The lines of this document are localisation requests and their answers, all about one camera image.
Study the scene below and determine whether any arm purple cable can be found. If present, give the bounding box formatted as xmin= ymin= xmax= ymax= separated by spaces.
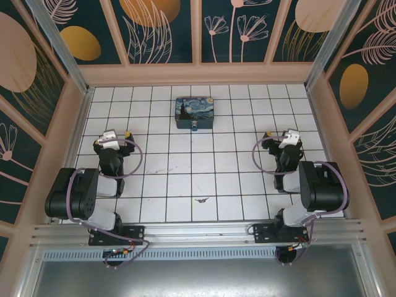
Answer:
xmin=66 ymin=138 xmax=151 ymax=269
xmin=252 ymin=135 xmax=351 ymax=248

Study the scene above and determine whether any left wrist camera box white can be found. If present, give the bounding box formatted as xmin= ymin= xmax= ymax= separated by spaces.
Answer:
xmin=97 ymin=129 xmax=121 ymax=152

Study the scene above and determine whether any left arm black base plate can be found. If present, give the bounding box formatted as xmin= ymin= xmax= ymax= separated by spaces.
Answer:
xmin=88 ymin=225 xmax=146 ymax=247

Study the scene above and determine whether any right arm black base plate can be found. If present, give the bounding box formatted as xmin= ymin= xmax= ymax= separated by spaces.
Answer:
xmin=252 ymin=223 xmax=310 ymax=245

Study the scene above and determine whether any aluminium frame post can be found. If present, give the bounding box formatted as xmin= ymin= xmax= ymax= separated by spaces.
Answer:
xmin=304 ymin=0 xmax=356 ymax=90
xmin=24 ymin=0 xmax=95 ymax=95

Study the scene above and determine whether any starry night tin box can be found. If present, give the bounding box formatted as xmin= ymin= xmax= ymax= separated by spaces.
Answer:
xmin=174 ymin=97 xmax=215 ymax=131

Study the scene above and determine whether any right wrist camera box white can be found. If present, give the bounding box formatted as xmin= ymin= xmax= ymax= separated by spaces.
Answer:
xmin=278 ymin=128 xmax=301 ymax=150

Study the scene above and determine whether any slotted grey cable duct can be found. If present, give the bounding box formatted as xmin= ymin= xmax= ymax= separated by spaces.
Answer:
xmin=41 ymin=249 xmax=359 ymax=262

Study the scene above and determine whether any grey metal sheet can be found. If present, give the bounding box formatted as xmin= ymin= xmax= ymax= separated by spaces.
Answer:
xmin=18 ymin=244 xmax=382 ymax=297

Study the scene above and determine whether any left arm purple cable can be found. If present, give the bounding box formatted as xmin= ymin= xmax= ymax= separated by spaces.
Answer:
xmin=66 ymin=138 xmax=151 ymax=269

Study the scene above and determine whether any aluminium mounting rail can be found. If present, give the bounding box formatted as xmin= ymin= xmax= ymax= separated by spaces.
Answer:
xmin=29 ymin=218 xmax=371 ymax=248

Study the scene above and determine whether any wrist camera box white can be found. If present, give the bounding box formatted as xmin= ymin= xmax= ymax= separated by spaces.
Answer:
xmin=278 ymin=128 xmax=301 ymax=150
xmin=97 ymin=129 xmax=121 ymax=152

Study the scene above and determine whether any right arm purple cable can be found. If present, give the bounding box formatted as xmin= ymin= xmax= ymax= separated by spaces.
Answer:
xmin=252 ymin=135 xmax=351 ymax=248

